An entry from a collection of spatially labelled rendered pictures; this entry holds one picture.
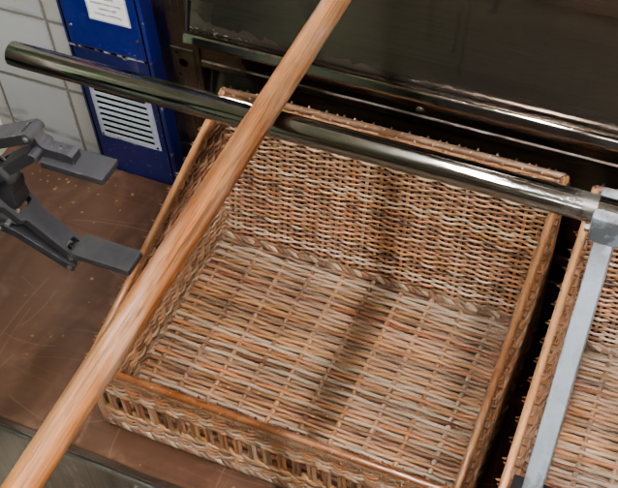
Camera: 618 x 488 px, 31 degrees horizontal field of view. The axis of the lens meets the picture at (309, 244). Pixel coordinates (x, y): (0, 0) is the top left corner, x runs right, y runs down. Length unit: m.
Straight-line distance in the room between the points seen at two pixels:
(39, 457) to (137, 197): 1.08
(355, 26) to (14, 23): 0.65
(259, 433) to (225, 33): 0.59
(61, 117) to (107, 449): 0.68
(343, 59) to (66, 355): 0.63
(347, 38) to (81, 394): 0.79
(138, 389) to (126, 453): 0.14
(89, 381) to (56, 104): 1.13
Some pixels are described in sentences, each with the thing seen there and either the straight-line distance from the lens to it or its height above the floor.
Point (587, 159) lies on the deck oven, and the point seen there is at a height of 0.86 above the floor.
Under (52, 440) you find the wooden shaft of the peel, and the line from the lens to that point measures 0.97.
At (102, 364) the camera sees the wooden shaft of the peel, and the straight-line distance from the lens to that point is 1.00.
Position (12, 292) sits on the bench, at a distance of 1.91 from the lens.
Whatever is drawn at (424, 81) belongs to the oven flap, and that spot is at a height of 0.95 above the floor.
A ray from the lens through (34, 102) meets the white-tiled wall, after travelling 2.11.
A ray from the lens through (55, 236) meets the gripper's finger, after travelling 1.21.
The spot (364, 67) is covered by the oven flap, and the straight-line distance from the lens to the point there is 1.61.
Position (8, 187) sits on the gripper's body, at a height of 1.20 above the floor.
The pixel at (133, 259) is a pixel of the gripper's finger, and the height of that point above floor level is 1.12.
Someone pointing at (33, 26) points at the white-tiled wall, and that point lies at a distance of 1.96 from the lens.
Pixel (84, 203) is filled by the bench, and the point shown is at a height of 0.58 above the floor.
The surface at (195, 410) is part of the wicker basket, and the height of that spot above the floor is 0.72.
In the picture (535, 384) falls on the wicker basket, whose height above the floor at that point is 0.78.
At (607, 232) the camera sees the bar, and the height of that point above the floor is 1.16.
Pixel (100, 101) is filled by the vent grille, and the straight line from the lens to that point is 1.95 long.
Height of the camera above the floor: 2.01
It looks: 50 degrees down
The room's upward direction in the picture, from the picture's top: 6 degrees counter-clockwise
